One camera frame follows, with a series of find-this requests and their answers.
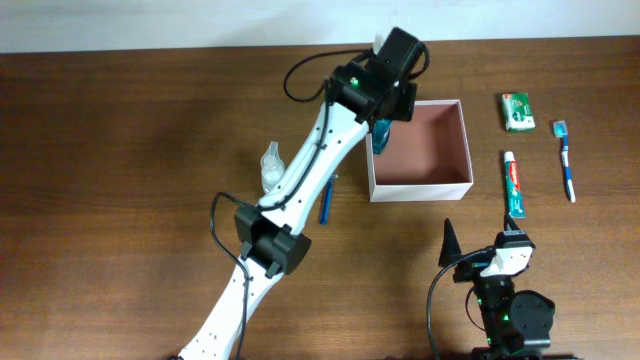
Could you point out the pink cardboard box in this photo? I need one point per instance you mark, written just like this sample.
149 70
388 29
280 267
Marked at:
425 159

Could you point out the clear purple spray bottle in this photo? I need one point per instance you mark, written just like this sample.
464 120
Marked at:
272 167

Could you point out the green soap box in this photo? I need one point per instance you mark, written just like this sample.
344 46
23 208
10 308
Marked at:
517 112

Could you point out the green red toothpaste tube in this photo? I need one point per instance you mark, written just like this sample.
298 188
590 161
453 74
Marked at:
513 187

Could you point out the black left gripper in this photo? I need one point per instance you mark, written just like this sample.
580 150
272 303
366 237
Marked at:
405 103

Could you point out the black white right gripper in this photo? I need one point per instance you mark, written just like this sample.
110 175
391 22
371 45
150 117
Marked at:
475 270

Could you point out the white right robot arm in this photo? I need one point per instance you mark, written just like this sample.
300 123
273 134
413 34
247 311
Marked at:
517 324

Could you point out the blue mouthwash bottle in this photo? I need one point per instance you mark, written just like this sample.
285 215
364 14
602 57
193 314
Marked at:
380 135

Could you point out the blue disposable razor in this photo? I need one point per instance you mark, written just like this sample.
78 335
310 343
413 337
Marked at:
326 204

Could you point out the blue white toothbrush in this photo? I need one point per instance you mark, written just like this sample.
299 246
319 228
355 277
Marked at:
561 131

